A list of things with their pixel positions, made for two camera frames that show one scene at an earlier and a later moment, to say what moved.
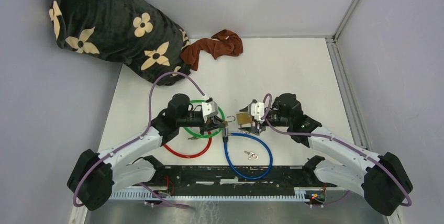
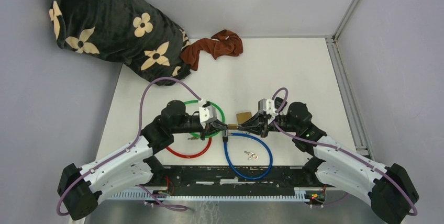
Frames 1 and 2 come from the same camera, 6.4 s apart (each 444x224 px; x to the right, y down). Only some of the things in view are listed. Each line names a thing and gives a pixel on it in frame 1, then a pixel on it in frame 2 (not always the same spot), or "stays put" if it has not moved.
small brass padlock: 225,123 to 232,126
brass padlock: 244,120 stays put
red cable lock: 193,156 stays put
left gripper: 212,123 stays put
